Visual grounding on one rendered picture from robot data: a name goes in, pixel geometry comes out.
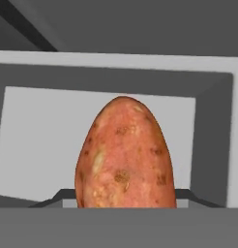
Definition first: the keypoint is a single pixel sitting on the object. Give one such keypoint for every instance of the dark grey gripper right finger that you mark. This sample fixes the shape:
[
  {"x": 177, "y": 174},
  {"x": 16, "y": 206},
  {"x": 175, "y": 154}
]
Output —
[{"x": 188, "y": 197}]

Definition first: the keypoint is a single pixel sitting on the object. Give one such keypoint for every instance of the orange sweet potato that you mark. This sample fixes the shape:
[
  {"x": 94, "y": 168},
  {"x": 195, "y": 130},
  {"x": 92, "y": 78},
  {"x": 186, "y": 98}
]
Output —
[{"x": 124, "y": 158}]

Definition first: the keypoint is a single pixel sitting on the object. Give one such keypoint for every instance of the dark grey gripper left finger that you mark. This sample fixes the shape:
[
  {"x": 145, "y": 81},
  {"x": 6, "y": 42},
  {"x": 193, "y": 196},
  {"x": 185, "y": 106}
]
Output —
[{"x": 61, "y": 197}]

